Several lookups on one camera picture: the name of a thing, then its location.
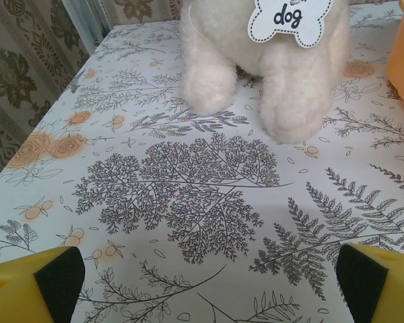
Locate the floral print tablecloth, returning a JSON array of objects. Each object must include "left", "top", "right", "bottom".
[{"left": 0, "top": 9, "right": 404, "bottom": 323}]

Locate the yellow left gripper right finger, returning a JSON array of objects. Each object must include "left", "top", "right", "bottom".
[{"left": 335, "top": 244, "right": 404, "bottom": 323}]

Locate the white plush dog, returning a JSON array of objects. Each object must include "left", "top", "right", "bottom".
[{"left": 178, "top": 0, "right": 354, "bottom": 145}]

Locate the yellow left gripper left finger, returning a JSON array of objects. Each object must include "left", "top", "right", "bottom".
[{"left": 0, "top": 246, "right": 86, "bottom": 323}]

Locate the aluminium frame post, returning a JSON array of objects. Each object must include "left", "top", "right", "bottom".
[{"left": 61, "top": 0, "right": 114, "bottom": 47}]

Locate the white bone-shaped dog tag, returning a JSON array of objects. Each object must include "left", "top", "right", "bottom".
[{"left": 247, "top": 0, "right": 336, "bottom": 48}]

